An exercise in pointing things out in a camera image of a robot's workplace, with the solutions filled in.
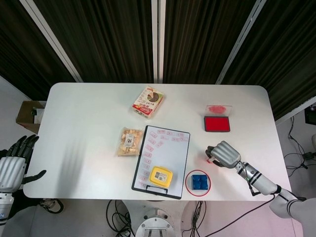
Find dark pleated curtain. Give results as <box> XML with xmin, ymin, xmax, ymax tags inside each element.
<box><xmin>222</xmin><ymin>0</ymin><xmax>316</xmax><ymax>119</ymax></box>
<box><xmin>162</xmin><ymin>0</ymin><xmax>260</xmax><ymax>83</ymax></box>
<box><xmin>33</xmin><ymin>0</ymin><xmax>155</xmax><ymax>83</ymax></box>
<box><xmin>0</xmin><ymin>0</ymin><xmax>75</xmax><ymax>102</ymax></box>

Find clear dish with red rim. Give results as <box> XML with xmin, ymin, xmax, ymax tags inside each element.
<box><xmin>185</xmin><ymin>169</ymin><xmax>212</xmax><ymax>197</ymax></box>

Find printed snack carton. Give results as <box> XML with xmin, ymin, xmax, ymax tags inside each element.
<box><xmin>131</xmin><ymin>85</ymin><xmax>165</xmax><ymax>120</ymax></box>

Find black cable bundle under table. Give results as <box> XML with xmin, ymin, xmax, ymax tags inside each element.
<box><xmin>181</xmin><ymin>200</ymin><xmax>207</xmax><ymax>234</ymax></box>
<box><xmin>106</xmin><ymin>199</ymin><xmax>131</xmax><ymax>237</ymax></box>

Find black floor cables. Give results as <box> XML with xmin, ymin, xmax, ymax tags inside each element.
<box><xmin>283</xmin><ymin>116</ymin><xmax>314</xmax><ymax>171</ymax></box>

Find yellow box with QR label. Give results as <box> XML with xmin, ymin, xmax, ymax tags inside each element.
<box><xmin>149</xmin><ymin>165</ymin><xmax>173</xmax><ymax>190</ymax></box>

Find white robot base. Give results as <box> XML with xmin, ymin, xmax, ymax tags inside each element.
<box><xmin>120</xmin><ymin>200</ymin><xmax>198</xmax><ymax>237</ymax></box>

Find red ink pad with lid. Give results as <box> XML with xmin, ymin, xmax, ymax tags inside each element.
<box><xmin>203</xmin><ymin>105</ymin><xmax>233</xmax><ymax>133</ymax></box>

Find brown cardboard box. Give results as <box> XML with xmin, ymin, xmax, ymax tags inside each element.
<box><xmin>16</xmin><ymin>100</ymin><xmax>46</xmax><ymax>134</ymax></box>

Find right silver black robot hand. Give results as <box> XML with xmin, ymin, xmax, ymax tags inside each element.
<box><xmin>206</xmin><ymin>141</ymin><xmax>242</xmax><ymax>169</ymax></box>

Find blue building block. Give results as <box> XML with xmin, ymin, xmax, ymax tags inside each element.
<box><xmin>191</xmin><ymin>174</ymin><xmax>209</xmax><ymax>191</ymax></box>

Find white partition frame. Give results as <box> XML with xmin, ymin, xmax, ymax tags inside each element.
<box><xmin>275</xmin><ymin>97</ymin><xmax>316</xmax><ymax>125</ymax></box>
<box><xmin>215</xmin><ymin>0</ymin><xmax>267</xmax><ymax>84</ymax></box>
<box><xmin>19</xmin><ymin>0</ymin><xmax>83</xmax><ymax>82</ymax></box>
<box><xmin>151</xmin><ymin>0</ymin><xmax>166</xmax><ymax>83</ymax></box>

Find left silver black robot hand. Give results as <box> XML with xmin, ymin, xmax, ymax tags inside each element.
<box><xmin>0</xmin><ymin>135</ymin><xmax>47</xmax><ymax>193</ymax></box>

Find clear bag of biscuits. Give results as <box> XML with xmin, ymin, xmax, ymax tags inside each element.
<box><xmin>115</xmin><ymin>126</ymin><xmax>144</xmax><ymax>157</ymax></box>

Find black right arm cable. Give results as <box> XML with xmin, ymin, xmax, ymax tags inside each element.
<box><xmin>195</xmin><ymin>194</ymin><xmax>275</xmax><ymax>237</ymax></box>

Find black clipboard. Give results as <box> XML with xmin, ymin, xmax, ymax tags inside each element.
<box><xmin>131</xmin><ymin>125</ymin><xmax>191</xmax><ymax>199</ymax></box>

